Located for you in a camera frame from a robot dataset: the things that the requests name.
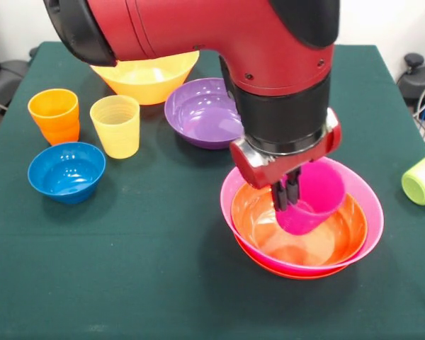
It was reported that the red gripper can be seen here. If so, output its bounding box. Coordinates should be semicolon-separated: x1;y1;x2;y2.
229;108;342;213

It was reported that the purple plastic cup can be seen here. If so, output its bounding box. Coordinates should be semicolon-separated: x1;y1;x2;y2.
276;161;348;237

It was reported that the red plastic bowl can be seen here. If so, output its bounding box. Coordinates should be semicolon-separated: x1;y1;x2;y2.
230;183;369;267
233;233;350;281

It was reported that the large pink plastic bowl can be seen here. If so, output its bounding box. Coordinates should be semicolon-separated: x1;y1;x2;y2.
220;155;385;273

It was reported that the purple plastic bowl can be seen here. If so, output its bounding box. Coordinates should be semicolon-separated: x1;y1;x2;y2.
164;77;245;150

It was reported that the lime green plastic cup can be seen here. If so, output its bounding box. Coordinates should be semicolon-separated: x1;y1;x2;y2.
401;148;425;207

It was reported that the dark green table cloth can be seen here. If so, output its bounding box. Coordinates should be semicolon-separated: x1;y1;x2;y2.
0;41;425;340

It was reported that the large orange plastic bowl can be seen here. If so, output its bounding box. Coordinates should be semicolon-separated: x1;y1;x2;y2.
90;50;200;106

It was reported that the yellow plastic cup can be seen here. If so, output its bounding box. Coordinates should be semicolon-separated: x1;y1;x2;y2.
89;94;141;160

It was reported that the small blue plastic bowl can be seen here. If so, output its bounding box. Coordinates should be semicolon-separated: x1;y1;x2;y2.
27;141;107;205

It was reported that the orange plastic cup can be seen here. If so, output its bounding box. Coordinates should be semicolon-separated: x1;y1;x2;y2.
38;119;81;147
27;88;80;132

